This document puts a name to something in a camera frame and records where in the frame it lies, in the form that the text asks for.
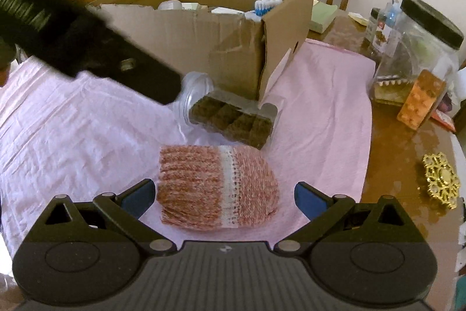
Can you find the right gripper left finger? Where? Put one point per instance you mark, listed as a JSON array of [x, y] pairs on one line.
[[122, 213]]

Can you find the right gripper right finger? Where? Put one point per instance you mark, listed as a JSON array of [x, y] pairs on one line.
[[323, 212]]

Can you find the pink knitted sock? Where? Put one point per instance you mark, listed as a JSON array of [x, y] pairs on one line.
[[208, 188]]

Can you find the clear box of brown blocks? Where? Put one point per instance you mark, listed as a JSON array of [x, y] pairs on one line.
[[235, 118]]

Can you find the clear jar with lid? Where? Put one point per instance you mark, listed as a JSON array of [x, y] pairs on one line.
[[195, 86]]

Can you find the grey sock with blue cuff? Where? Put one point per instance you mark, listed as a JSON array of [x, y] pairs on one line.
[[261, 7]]

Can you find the pink tablecloth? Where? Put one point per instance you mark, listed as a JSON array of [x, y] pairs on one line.
[[86, 136]]

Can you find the gold ornate coaster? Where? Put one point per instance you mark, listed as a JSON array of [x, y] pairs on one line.
[[443, 184]]

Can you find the small jar with black lid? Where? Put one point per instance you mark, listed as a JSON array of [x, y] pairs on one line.
[[371, 27]]

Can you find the large cardboard box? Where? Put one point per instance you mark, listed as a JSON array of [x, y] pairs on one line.
[[214, 37]]

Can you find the large jar with black lid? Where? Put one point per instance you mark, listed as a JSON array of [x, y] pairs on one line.
[[410, 37]]

